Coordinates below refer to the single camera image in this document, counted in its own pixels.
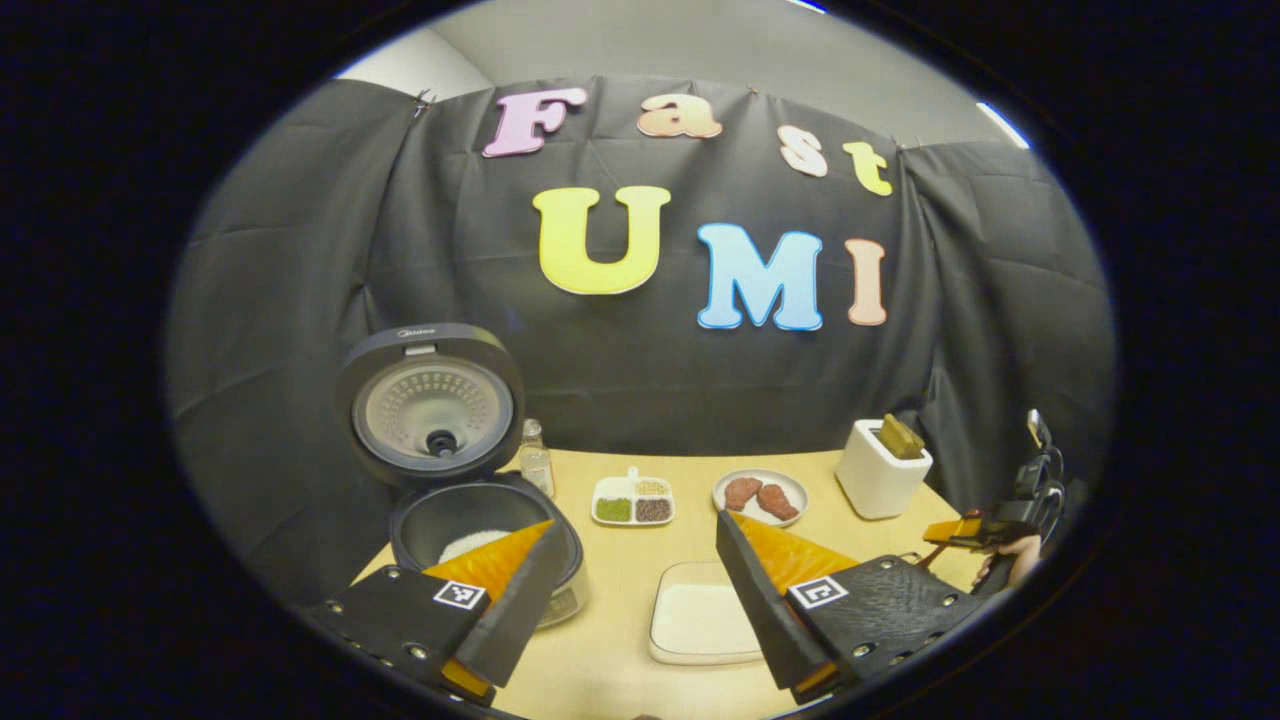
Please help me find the small clear glass bottle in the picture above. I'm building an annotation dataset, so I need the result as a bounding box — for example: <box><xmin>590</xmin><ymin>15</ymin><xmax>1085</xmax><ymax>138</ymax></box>
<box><xmin>518</xmin><ymin>418</ymin><xmax>556</xmax><ymax>499</ymax></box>

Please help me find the white toaster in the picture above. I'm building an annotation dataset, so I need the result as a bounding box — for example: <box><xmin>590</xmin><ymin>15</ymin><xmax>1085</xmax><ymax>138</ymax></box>
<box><xmin>836</xmin><ymin>418</ymin><xmax>933</xmax><ymax>520</ymax></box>

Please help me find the black silver rice cooker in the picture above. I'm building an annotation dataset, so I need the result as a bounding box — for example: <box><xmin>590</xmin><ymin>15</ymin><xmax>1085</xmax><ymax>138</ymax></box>
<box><xmin>337</xmin><ymin>323</ymin><xmax>589</xmax><ymax>629</ymax></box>

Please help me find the white divided bean dish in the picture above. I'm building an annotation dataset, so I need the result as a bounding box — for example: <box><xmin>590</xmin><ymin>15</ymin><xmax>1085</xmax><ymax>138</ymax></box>
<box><xmin>591</xmin><ymin>466</ymin><xmax>676</xmax><ymax>528</ymax></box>

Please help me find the glass tray of rice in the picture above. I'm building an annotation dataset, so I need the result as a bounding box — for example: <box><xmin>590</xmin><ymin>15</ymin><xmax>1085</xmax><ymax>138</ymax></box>
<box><xmin>648</xmin><ymin>560</ymin><xmax>766</xmax><ymax>666</ymax></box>

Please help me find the round white plate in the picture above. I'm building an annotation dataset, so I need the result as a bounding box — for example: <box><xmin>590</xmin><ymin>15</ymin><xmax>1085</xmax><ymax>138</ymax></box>
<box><xmin>712</xmin><ymin>468</ymin><xmax>809</xmax><ymax>528</ymax></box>

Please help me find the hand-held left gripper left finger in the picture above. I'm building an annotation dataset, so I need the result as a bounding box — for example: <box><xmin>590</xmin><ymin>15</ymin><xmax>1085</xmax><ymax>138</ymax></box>
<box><xmin>300</xmin><ymin>518</ymin><xmax>569</xmax><ymax>706</ymax></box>

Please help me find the black backdrop cloth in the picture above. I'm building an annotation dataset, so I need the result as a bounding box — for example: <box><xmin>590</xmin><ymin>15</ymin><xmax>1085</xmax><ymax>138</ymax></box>
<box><xmin>165</xmin><ymin>75</ymin><xmax>1116</xmax><ymax>601</ymax></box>

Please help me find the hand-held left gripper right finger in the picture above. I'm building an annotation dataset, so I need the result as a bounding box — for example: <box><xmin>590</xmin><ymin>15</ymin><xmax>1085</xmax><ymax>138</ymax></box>
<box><xmin>715</xmin><ymin>508</ymin><xmax>986</xmax><ymax>704</ymax></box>

